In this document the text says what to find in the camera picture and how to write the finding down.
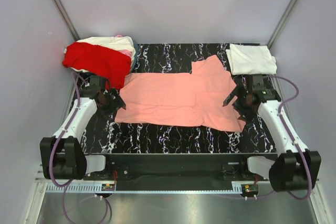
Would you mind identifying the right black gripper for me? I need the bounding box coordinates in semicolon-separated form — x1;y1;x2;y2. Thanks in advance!
223;84;256;123

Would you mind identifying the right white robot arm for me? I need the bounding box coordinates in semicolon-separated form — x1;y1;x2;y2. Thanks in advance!
223;74;321;195

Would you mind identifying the red t-shirt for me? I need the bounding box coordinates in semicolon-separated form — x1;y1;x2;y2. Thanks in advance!
62;42;131;89

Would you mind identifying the small circuit board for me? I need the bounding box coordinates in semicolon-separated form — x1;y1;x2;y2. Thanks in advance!
101;184;116;191
243;184;259;193

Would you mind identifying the aluminium rail frame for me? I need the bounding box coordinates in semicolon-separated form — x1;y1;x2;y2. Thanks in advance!
25;161;329;224

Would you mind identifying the salmon pink t-shirt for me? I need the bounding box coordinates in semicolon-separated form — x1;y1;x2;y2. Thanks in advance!
115;55;245;132

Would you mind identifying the cream white t-shirt in pile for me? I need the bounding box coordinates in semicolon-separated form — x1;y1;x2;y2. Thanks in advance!
77;36;139;72

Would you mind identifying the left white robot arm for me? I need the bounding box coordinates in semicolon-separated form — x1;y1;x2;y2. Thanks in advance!
39;76;126;187

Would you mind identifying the black marble pattern mat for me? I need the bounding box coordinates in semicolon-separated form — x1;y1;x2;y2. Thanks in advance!
80;43;276;154

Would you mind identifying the right small circuit board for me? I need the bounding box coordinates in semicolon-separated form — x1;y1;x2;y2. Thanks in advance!
243;184;259;193

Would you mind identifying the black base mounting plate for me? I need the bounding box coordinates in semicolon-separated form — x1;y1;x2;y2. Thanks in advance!
85;153;265;193

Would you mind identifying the left small circuit board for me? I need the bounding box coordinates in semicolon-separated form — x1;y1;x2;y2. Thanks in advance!
101;184;116;191

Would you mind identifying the folded white t-shirt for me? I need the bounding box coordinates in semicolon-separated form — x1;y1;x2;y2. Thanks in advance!
226;44;277;75

